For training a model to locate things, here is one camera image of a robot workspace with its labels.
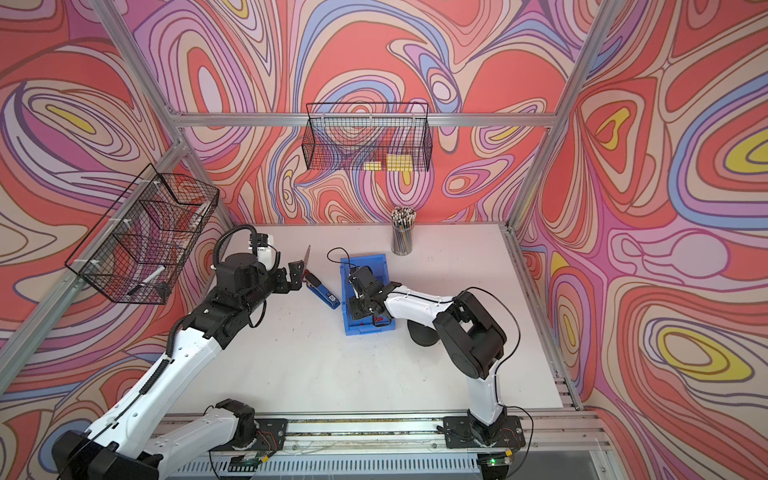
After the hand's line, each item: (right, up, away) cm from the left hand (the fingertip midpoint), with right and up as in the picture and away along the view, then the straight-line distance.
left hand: (290, 262), depth 76 cm
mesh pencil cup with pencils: (+30, +14, +22) cm, 40 cm away
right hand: (+16, -17, +17) cm, 28 cm away
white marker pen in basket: (-34, -4, -2) cm, 35 cm away
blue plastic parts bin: (+22, -1, +18) cm, 29 cm away
